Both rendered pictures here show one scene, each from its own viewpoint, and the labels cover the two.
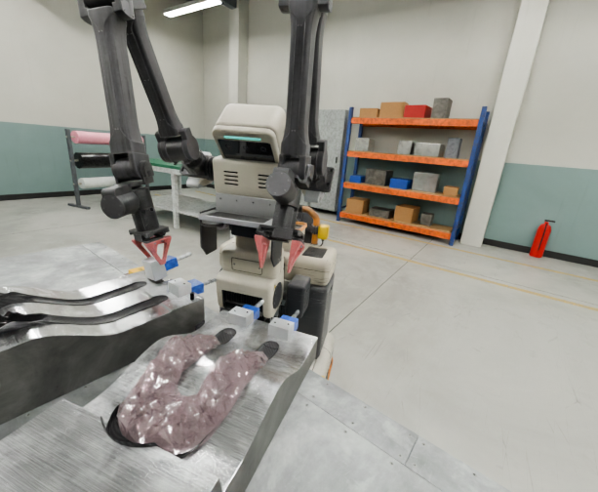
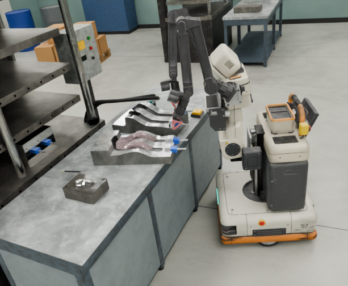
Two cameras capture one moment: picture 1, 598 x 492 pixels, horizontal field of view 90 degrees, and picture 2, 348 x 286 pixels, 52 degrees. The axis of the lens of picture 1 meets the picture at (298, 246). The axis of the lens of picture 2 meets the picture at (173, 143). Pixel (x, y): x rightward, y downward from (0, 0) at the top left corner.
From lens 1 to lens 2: 2.06 m
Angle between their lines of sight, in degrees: 74
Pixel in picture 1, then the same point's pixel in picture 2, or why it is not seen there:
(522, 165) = not seen: outside the picture
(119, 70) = (170, 41)
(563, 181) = not seen: outside the picture
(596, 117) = not seen: outside the picture
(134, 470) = (107, 143)
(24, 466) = (105, 134)
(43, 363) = (131, 124)
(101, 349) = (142, 127)
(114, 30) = (170, 28)
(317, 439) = (137, 171)
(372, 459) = (134, 180)
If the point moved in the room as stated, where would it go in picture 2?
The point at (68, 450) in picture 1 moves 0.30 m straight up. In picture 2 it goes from (109, 136) to (99, 94)
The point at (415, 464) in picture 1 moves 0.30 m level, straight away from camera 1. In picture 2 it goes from (135, 186) to (185, 193)
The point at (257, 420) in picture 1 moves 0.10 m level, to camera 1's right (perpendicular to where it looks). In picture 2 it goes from (125, 152) to (126, 161)
